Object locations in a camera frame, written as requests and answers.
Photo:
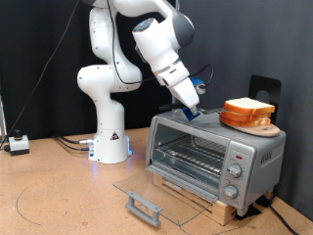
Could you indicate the glass oven door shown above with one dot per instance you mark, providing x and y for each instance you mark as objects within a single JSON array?
[{"x": 143, "y": 209}]

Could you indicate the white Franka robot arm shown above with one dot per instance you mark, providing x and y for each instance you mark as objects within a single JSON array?
[{"x": 107, "y": 98}]

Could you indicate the silver oven knob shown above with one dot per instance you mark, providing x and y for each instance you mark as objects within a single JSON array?
[
  {"x": 230, "y": 192},
  {"x": 234, "y": 170}
]

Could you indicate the wooden slatted crate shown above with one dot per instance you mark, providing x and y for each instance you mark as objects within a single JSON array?
[{"x": 225, "y": 212}]

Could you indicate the round wooden cutting board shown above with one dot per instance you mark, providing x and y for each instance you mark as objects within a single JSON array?
[{"x": 264, "y": 131}]

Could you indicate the emergency stop button box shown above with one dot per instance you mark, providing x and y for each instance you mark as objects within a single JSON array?
[{"x": 18, "y": 145}]

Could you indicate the black foam pad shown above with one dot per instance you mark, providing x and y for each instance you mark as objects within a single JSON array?
[{"x": 249, "y": 212}]

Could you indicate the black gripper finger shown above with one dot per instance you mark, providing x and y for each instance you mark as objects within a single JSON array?
[{"x": 195, "y": 110}]

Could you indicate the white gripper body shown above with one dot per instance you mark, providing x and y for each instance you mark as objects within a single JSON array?
[{"x": 177, "y": 84}]

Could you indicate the blue spatula grip block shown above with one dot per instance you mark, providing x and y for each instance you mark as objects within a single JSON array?
[{"x": 188, "y": 114}]

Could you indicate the vertical aluminium pole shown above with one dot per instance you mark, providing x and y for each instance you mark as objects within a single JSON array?
[{"x": 174, "y": 98}]

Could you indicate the silver toaster oven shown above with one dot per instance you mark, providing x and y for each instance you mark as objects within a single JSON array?
[{"x": 260, "y": 169}]

